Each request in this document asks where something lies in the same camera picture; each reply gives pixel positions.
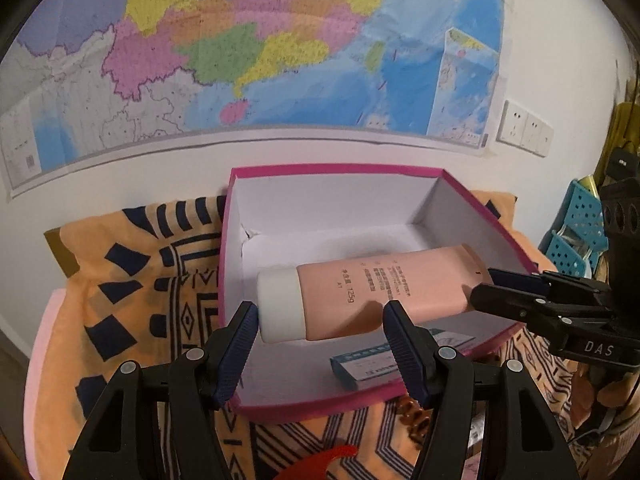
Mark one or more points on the colourful wall map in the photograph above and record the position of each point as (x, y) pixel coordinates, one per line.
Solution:
(225, 35)

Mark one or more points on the black handbag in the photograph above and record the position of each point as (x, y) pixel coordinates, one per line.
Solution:
(622, 162)

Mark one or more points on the pink tube with white cap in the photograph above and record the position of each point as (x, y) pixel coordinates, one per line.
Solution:
(380, 285)

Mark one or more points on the olive brown fabric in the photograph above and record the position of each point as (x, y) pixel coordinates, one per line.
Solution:
(62, 252)

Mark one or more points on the red curved plastic object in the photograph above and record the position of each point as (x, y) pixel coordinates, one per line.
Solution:
(332, 460)

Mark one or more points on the pink foam mat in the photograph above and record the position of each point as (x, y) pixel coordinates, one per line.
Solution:
(42, 385)

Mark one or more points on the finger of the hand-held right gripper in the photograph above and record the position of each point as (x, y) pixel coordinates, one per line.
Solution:
(505, 302)
(510, 278)

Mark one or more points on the yellow garment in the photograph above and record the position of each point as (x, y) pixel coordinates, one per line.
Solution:
(620, 125)

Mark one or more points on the blue and white carton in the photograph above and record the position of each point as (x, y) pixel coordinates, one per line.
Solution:
(370, 362)

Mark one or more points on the orange patterned blanket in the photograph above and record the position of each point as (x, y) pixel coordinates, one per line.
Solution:
(125, 285)

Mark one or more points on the magenta cardboard box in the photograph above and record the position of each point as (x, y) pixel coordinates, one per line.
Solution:
(320, 200)

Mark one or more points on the white wall socket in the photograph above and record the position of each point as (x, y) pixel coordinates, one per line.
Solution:
(547, 139)
(531, 132)
(511, 122)

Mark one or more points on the brown spotted hair clip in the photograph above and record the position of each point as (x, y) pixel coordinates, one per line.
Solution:
(414, 417)

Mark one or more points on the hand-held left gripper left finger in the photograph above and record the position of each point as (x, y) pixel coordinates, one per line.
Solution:
(235, 355)

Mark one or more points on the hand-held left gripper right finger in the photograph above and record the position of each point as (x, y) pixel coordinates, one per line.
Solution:
(405, 355)

